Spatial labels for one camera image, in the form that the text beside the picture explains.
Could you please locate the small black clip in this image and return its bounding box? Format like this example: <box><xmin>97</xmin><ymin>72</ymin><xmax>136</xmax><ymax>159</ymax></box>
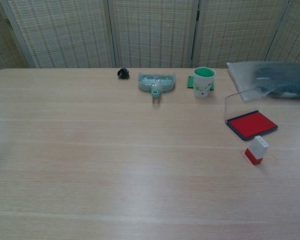
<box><xmin>116</xmin><ymin>67</ymin><xmax>130</xmax><ymax>80</ymax></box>

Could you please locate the red ink pad clear lid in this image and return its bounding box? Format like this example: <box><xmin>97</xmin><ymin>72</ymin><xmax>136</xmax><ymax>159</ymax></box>
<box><xmin>224</xmin><ymin>87</ymin><xmax>279</xmax><ymax>142</ymax></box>

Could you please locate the paper cup green inside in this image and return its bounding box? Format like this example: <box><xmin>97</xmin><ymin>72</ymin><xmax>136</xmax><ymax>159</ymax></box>
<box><xmin>192</xmin><ymin>66</ymin><xmax>217</xmax><ymax>99</ymax></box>

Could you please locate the dark green bundle in bag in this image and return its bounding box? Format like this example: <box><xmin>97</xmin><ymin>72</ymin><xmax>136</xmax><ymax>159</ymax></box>
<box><xmin>253</xmin><ymin>62</ymin><xmax>300</xmax><ymax>98</ymax></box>

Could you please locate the green square coaster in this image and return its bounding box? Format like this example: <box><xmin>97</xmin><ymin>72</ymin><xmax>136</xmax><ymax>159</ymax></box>
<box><xmin>186</xmin><ymin>75</ymin><xmax>215</xmax><ymax>91</ymax></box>

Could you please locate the clear plastic zip bag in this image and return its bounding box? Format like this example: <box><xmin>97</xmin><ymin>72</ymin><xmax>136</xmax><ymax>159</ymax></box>
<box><xmin>226</xmin><ymin>61</ymin><xmax>300</xmax><ymax>102</ymax></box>

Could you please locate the white and red stamp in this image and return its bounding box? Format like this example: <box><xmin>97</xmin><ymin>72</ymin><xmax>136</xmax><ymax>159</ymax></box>
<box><xmin>244</xmin><ymin>135</ymin><xmax>270</xmax><ymax>166</ymax></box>

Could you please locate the light green mini brush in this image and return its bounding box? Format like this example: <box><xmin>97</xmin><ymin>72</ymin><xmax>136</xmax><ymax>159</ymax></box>
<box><xmin>139</xmin><ymin>73</ymin><xmax>175</xmax><ymax>83</ymax></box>

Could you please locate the light green mini dustpan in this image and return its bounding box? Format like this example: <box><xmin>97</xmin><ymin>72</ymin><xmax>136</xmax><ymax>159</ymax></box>
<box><xmin>137</xmin><ymin>72</ymin><xmax>178</xmax><ymax>99</ymax></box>

